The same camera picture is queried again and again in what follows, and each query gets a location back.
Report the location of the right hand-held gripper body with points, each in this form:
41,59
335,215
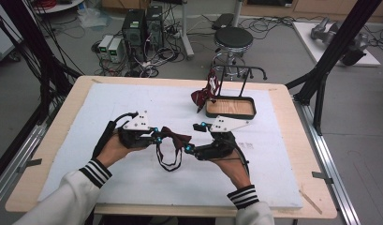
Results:
217,150

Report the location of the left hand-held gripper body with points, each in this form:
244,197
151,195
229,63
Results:
136,137

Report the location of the dark brown bow tie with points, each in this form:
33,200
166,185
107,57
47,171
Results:
176,137

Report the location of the red striped bow tie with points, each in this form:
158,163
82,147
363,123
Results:
200,97

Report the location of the black hanger stand wooden tray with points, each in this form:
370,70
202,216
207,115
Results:
231,108

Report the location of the person's left hand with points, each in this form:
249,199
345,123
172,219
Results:
112,151

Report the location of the person's right hand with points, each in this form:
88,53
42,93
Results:
237,172

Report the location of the white foam mat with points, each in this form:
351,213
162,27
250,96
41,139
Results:
133,100

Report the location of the grey power supply unit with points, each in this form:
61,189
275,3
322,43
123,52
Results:
105,45
116,50

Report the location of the black round stool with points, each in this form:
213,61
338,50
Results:
232,37

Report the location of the black computer tower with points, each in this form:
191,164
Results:
154,25
133,28

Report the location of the thin wooden strip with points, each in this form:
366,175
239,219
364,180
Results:
311,201

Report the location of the black flat case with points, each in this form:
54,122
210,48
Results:
223,21

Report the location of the white floor board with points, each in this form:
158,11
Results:
307,40

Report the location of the round white table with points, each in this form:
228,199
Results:
61,6

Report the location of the grey robot part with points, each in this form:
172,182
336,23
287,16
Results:
323,29

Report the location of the light wooden cabinets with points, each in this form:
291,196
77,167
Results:
320,7

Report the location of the grey metal bracket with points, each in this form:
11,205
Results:
31,163
321,177

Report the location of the aluminium rail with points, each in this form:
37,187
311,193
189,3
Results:
17,156
329,156

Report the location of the black metal frame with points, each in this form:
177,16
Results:
33,47
332,53

